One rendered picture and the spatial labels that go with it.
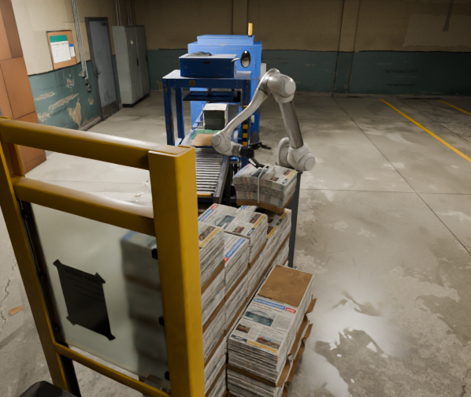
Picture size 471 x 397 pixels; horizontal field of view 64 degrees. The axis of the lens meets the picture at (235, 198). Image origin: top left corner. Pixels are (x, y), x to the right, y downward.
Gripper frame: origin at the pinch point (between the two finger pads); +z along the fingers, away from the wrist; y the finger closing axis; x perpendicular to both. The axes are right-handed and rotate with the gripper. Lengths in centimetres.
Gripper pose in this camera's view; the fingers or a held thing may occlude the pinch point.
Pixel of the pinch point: (268, 157)
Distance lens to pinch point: 268.0
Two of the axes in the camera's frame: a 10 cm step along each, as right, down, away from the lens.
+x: -4.2, 4.1, -8.1
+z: 9.1, 2.6, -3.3
